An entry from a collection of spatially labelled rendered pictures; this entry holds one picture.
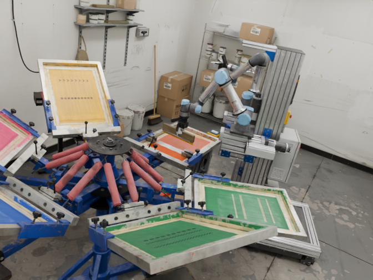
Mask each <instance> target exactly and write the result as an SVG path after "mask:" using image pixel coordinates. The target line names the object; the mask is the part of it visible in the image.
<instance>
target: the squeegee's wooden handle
mask: <svg viewBox="0 0 373 280"><path fill-rule="evenodd" d="M162 130H165V131H168V132H170V133H172V134H175V135H177V132H176V127H174V126H171V125H169V124H167V123H163V128H162ZM181 132H182V134H178V136H179V137H182V138H184V139H186V140H188V141H190V142H191V143H194V140H195V135H193V134H190V133H188V132H186V131H183V130H181Z"/></svg>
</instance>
